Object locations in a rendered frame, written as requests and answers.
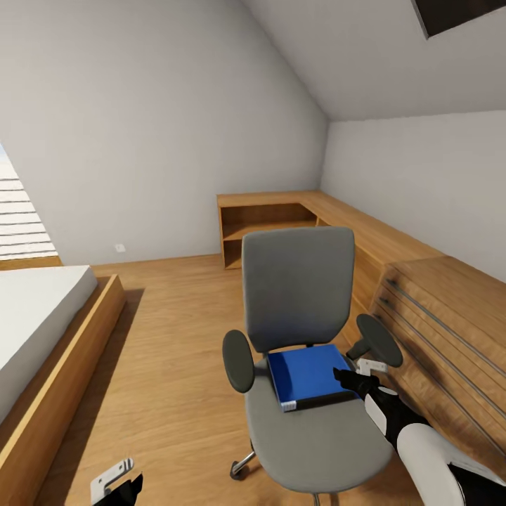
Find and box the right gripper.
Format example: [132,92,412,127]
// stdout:
[333,368,380,397]

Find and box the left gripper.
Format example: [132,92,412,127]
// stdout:
[95,474,143,506]

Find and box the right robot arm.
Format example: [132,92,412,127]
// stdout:
[333,358,506,506]

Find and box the swivel chair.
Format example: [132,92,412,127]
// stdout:
[222,225,403,506]

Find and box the folder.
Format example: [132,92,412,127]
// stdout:
[267,344,358,412]

